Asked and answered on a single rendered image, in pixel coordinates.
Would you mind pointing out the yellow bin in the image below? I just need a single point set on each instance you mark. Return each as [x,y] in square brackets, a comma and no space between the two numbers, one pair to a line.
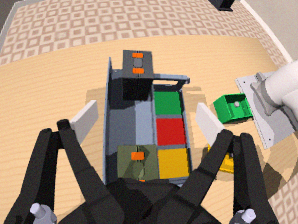
[227,164]

